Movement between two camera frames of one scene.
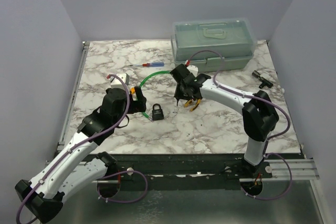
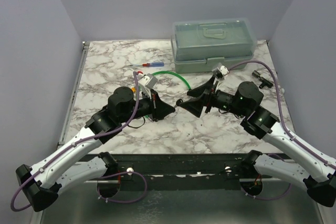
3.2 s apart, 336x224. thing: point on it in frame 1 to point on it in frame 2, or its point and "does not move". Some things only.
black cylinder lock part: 264,82 does not move
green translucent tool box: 213,44 does not move
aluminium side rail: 61,144 does not move
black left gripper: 138,105 to 159,109
